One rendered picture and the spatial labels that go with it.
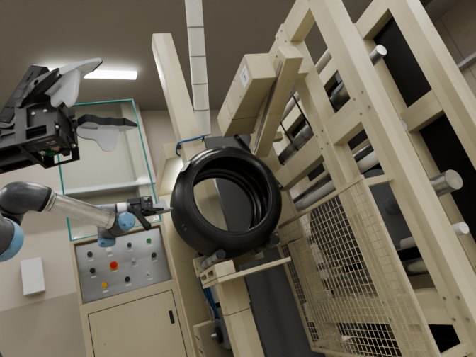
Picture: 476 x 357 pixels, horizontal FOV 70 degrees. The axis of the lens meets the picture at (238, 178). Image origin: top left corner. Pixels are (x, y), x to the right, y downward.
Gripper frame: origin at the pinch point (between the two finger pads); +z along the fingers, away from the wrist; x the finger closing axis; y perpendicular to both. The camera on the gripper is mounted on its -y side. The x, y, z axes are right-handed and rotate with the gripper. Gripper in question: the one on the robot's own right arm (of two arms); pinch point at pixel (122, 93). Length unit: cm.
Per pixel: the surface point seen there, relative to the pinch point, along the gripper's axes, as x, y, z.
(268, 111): -112, -65, 50
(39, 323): -421, -55, -248
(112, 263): -163, -24, -60
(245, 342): -156, 39, 4
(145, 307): -169, 5, -47
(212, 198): -147, -40, 8
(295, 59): -83, -70, 64
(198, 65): -154, -150, 25
